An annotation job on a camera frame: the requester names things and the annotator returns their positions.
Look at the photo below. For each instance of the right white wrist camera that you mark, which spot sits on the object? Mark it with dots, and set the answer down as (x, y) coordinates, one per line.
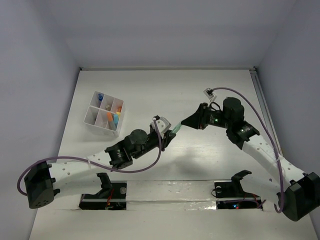
(209, 93)

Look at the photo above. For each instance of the silver taped front board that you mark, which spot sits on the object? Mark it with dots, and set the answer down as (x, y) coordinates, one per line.
(166, 195)

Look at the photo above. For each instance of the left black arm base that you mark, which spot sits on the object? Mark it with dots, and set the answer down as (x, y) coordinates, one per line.
(111, 196)

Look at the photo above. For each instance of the blue cap spray bottle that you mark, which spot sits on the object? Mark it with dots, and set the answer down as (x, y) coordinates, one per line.
(100, 97)

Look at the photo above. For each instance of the blue highlighter pen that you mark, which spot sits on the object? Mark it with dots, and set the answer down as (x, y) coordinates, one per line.
(116, 119)

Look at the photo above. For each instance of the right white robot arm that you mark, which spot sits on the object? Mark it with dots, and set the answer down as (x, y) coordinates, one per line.
(293, 189)

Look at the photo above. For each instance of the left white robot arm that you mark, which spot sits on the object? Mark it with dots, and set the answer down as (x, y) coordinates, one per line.
(44, 181)

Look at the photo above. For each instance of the white compartment organizer box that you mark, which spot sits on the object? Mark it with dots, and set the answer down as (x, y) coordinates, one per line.
(96, 115)

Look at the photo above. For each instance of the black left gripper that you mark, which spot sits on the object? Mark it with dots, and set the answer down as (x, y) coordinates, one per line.
(167, 137)

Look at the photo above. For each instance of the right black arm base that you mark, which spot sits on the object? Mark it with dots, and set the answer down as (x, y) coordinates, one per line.
(230, 195)

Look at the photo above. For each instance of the green highlighter pen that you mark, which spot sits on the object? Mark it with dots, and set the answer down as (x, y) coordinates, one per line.
(176, 128)

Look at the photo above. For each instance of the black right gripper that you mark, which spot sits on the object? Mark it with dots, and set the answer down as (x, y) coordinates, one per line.
(198, 119)

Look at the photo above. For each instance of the orange tip clear highlighter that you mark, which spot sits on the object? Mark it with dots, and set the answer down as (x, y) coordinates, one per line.
(111, 121)

